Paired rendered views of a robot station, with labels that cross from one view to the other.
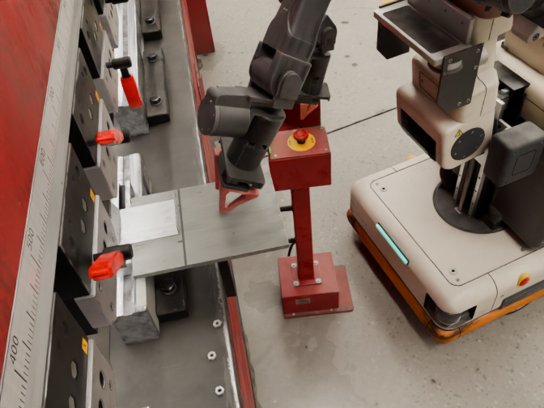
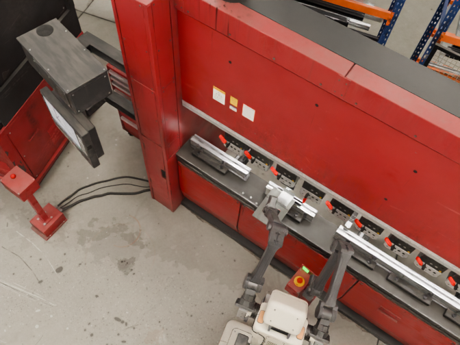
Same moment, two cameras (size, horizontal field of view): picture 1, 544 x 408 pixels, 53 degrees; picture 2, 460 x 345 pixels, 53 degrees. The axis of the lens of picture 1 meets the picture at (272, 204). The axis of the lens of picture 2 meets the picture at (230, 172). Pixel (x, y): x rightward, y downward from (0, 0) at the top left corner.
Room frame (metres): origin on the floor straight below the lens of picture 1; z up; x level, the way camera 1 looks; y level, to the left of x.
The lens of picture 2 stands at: (1.17, -1.19, 3.81)
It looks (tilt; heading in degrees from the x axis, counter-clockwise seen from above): 60 degrees down; 125
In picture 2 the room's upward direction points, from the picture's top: 6 degrees clockwise
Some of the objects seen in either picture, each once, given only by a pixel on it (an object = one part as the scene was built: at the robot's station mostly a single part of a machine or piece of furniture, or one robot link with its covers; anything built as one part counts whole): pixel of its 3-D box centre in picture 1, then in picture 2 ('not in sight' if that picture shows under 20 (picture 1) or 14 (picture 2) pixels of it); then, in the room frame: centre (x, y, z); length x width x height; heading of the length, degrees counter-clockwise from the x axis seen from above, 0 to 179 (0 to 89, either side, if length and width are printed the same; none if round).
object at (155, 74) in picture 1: (155, 84); (354, 254); (1.23, 0.26, 0.89); 0.30 x 0.05 x 0.03; 5
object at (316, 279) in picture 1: (306, 273); not in sight; (1.11, -0.09, 0.13); 0.10 x 0.10 x 0.01; 89
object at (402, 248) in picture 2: not in sight; (401, 241); (1.40, 0.33, 1.26); 0.15 x 0.09 x 0.17; 5
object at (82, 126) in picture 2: not in sight; (75, 125); (-0.55, -0.45, 1.42); 0.45 x 0.12 x 0.36; 173
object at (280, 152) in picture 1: (295, 138); (304, 286); (1.11, -0.09, 0.75); 0.20 x 0.16 x 0.18; 179
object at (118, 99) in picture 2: not in sight; (111, 109); (-0.64, -0.12, 1.18); 0.40 x 0.24 x 0.07; 5
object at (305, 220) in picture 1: (302, 225); not in sight; (1.11, -0.09, 0.39); 0.05 x 0.05 x 0.54; 89
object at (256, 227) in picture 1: (206, 222); (273, 208); (0.64, 0.12, 1.00); 0.26 x 0.18 x 0.01; 95
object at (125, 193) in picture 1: (124, 225); (289, 196); (0.67, 0.27, 0.99); 0.20 x 0.03 x 0.03; 5
